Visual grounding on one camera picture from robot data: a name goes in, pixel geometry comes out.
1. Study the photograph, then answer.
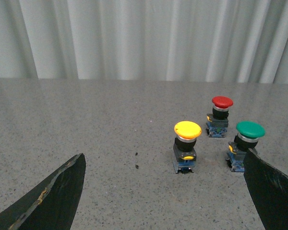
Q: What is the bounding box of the red mushroom push button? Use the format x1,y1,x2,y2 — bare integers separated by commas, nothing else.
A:
206,96,234,138

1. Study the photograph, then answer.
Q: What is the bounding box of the white pleated curtain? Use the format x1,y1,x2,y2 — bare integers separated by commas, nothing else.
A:
0,0,288,83

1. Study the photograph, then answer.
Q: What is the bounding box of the green mushroom push button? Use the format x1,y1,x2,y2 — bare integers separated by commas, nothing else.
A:
226,121,265,173

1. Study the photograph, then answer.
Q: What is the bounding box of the yellow mushroom push button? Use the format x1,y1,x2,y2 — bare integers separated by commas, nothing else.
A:
172,121,202,173

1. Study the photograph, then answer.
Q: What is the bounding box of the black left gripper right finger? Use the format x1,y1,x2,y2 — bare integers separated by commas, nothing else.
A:
243,149,288,230

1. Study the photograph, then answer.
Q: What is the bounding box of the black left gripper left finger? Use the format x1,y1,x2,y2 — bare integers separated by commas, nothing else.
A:
0,153,86,230

